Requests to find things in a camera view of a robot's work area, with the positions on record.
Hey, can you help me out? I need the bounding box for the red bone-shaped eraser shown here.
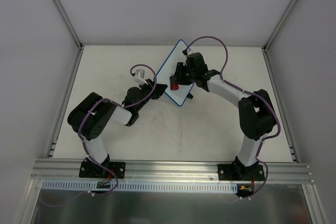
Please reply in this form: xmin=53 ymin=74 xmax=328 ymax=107
xmin=170 ymin=83 xmax=179 ymax=91

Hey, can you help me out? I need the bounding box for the blue-framed whiteboard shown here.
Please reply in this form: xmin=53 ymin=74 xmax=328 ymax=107
xmin=155 ymin=39 xmax=196 ymax=106

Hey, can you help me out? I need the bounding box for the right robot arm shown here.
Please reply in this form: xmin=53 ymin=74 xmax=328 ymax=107
xmin=170 ymin=50 xmax=278 ymax=180

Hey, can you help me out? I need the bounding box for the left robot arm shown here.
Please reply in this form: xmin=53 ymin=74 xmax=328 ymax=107
xmin=67 ymin=79 xmax=167 ymax=179

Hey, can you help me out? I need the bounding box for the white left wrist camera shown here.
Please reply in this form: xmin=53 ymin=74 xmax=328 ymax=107
xmin=133 ymin=69 xmax=147 ymax=86

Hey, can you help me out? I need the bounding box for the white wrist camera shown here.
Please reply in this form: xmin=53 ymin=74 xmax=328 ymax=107
xmin=133 ymin=69 xmax=147 ymax=86
xmin=182 ymin=49 xmax=194 ymax=56

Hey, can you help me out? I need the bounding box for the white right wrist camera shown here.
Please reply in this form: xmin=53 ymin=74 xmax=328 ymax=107
xmin=182 ymin=49 xmax=194 ymax=56

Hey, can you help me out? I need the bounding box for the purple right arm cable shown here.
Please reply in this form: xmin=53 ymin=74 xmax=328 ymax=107
xmin=185 ymin=35 xmax=281 ymax=162

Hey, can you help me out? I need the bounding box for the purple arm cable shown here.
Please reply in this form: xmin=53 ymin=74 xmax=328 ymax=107
xmin=185 ymin=35 xmax=281 ymax=162
xmin=78 ymin=63 xmax=158 ymax=167

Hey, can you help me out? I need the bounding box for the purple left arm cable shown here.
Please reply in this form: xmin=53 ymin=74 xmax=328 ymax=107
xmin=78 ymin=63 xmax=158 ymax=167

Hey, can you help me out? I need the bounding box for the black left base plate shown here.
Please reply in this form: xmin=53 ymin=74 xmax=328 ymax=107
xmin=78 ymin=160 xmax=126 ymax=179

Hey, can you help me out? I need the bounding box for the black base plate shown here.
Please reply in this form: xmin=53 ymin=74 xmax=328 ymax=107
xmin=217 ymin=164 xmax=265 ymax=182
xmin=78 ymin=160 xmax=126 ymax=179

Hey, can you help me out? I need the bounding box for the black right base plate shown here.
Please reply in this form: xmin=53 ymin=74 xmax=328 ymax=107
xmin=217 ymin=164 xmax=265 ymax=182

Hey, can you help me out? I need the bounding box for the aluminium mounting rail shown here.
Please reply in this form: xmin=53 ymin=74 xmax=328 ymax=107
xmin=30 ymin=158 xmax=315 ymax=184

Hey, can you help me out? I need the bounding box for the white slotted cable duct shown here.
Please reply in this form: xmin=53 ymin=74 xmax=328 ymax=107
xmin=41 ymin=179 xmax=238 ymax=194

